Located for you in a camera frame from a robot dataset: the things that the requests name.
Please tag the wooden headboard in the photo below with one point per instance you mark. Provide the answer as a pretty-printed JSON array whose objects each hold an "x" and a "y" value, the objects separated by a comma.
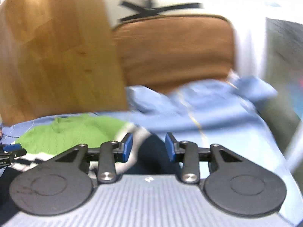
[{"x": 59, "y": 52}]

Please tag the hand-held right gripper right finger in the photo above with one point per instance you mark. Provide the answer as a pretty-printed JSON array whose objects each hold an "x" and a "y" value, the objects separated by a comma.
[{"x": 170, "y": 147}]

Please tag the blue checked bed sheet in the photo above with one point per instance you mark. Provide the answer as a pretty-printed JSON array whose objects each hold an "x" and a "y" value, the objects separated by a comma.
[{"x": 213, "y": 113}]

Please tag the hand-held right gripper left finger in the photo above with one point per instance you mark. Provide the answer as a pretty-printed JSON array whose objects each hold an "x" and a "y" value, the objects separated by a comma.
[{"x": 127, "y": 147}]

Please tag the dark navy garment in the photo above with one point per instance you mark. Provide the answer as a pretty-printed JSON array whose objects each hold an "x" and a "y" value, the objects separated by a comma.
[{"x": 71, "y": 132}]

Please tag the white door frame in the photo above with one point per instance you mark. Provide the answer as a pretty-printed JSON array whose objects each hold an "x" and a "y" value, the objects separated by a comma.
[{"x": 248, "y": 40}]

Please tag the grey patterned glass panel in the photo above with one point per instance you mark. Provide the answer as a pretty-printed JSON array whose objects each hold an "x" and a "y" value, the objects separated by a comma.
[{"x": 284, "y": 63}]

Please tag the brown cushion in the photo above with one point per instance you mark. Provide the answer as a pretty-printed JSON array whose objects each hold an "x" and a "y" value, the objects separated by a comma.
[{"x": 175, "y": 52}]

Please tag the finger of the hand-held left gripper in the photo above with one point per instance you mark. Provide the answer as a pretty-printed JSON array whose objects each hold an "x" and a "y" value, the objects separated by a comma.
[{"x": 14, "y": 151}]

